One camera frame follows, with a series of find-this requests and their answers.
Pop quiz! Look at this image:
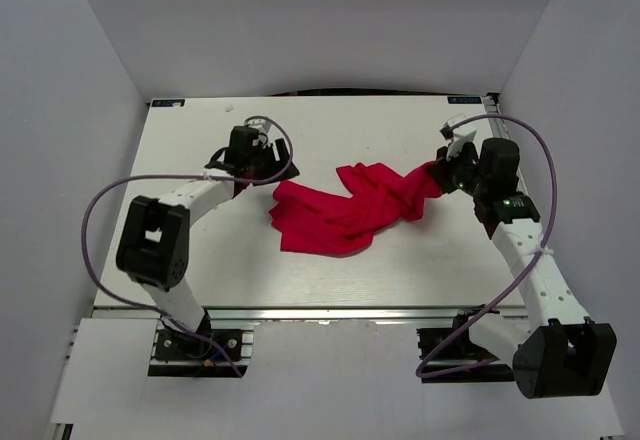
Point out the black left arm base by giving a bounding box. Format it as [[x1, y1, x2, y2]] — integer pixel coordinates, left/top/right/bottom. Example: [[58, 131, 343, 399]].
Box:
[[148, 328, 253, 378]]

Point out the blue corner sticker left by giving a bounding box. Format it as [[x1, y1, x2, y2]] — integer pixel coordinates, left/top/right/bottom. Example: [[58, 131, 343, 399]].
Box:
[[150, 99, 185, 108]]

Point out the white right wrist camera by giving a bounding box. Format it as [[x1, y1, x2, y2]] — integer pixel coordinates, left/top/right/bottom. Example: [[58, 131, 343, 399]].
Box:
[[440, 114, 476, 160]]

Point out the blue corner sticker right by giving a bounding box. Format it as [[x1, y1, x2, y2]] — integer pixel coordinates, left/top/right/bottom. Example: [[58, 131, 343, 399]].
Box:
[[447, 96, 483, 105]]

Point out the blue corner sticker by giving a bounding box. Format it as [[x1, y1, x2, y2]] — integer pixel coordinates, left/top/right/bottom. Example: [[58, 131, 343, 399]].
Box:
[[150, 99, 185, 108], [447, 96, 483, 105]]

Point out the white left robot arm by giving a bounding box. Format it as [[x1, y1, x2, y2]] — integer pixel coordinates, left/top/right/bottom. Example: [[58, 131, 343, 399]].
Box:
[[116, 116, 299, 359]]

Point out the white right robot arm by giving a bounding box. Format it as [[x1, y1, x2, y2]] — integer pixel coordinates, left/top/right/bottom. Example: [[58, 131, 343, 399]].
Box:
[[416, 138, 617, 399]]

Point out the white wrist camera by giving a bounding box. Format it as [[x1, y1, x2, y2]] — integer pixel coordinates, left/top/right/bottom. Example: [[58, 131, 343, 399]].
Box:
[[440, 114, 476, 160], [243, 115, 272, 146]]

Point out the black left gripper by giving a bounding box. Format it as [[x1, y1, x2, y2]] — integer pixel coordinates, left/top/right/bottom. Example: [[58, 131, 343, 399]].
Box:
[[245, 138, 298, 187]]

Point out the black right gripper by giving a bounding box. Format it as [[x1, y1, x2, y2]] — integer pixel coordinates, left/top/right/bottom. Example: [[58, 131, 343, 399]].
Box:
[[426, 141, 488, 198]]

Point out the red t shirt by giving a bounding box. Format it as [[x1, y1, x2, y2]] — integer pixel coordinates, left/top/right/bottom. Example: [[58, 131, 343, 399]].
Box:
[[269, 162, 442, 257]]

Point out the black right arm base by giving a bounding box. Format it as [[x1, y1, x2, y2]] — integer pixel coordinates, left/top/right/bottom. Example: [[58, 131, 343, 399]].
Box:
[[417, 307, 514, 384]]

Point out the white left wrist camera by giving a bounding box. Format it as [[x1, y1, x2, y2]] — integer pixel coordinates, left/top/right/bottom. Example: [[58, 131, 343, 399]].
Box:
[[243, 115, 272, 146]]

